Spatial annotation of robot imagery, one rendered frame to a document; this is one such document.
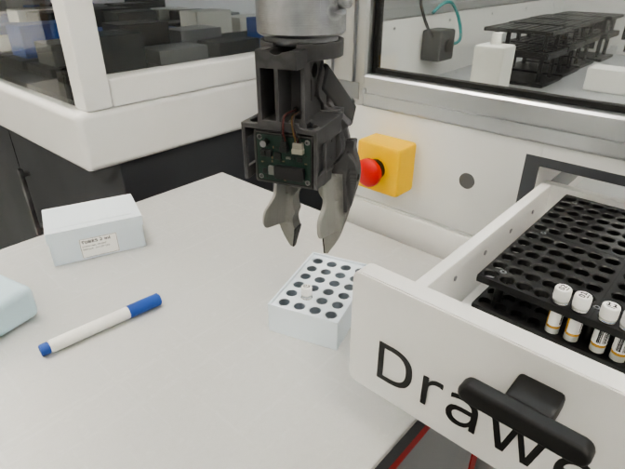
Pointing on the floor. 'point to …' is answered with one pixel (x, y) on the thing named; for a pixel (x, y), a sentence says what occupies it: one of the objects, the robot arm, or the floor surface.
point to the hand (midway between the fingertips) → (312, 234)
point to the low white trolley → (198, 352)
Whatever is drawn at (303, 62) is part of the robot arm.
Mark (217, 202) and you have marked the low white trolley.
